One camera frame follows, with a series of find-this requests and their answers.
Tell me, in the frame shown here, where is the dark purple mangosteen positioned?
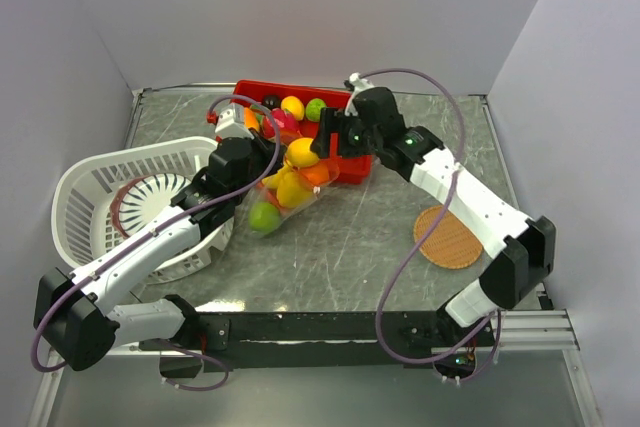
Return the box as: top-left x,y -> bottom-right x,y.
262,94 -> 281,110

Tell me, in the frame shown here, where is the yellow fruit front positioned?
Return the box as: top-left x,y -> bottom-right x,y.
261,170 -> 286,190

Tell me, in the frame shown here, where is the green yellow guava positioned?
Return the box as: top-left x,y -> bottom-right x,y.
305,98 -> 327,123

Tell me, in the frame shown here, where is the green lime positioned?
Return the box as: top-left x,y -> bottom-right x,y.
249,201 -> 281,234

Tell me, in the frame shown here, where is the green watermelon wedge back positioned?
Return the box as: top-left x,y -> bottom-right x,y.
249,105 -> 265,118

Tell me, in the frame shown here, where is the dark red plate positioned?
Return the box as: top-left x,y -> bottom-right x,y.
109,181 -> 134,238

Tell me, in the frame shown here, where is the pink dragon fruit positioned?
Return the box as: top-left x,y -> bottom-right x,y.
261,108 -> 302,144

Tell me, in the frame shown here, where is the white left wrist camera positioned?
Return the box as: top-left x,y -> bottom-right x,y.
206,103 -> 250,139

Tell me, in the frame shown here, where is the clear zip bag orange zipper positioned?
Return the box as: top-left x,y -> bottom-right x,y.
248,130 -> 340,236

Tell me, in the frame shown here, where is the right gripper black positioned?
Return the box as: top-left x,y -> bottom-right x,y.
310,108 -> 382,160

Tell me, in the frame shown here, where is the white plastic basket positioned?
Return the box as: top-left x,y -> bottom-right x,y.
51,136 -> 217,269

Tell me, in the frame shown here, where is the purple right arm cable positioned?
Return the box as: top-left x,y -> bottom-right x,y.
375,67 -> 502,384

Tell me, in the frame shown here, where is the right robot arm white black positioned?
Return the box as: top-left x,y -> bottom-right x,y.
312,87 -> 556,346

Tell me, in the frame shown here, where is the yellow orange fruit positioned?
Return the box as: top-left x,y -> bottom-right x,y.
285,137 -> 320,168

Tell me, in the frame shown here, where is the yellow pear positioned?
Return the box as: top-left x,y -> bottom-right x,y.
276,171 -> 312,209

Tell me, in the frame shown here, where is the yellow lemon back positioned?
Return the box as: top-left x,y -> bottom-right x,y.
280,96 -> 306,121

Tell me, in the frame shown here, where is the round woven bamboo coaster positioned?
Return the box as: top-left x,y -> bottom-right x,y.
420,212 -> 483,270

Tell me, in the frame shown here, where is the white blue striped plate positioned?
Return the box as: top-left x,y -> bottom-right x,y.
119,173 -> 188,237

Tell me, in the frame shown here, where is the orange tangerine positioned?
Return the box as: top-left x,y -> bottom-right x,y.
298,161 -> 339,187

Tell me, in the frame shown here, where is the red plastic tray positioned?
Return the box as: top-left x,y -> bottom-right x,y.
234,79 -> 372,185

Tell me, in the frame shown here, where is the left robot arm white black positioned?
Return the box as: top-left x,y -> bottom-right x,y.
34,133 -> 284,371

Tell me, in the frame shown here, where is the yellow orange mango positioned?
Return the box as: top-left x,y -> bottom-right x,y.
244,108 -> 261,133

